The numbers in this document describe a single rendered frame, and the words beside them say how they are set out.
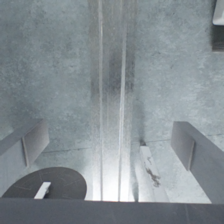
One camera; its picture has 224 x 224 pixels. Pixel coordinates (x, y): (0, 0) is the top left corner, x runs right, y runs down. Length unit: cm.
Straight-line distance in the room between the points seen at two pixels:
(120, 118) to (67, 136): 92
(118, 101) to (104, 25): 10
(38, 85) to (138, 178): 93
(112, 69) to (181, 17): 87
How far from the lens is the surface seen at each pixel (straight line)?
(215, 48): 102
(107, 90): 22
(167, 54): 102
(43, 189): 101
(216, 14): 105
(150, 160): 92
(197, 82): 110
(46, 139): 17
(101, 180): 30
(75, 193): 101
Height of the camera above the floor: 98
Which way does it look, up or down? 72 degrees down
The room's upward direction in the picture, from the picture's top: 176 degrees counter-clockwise
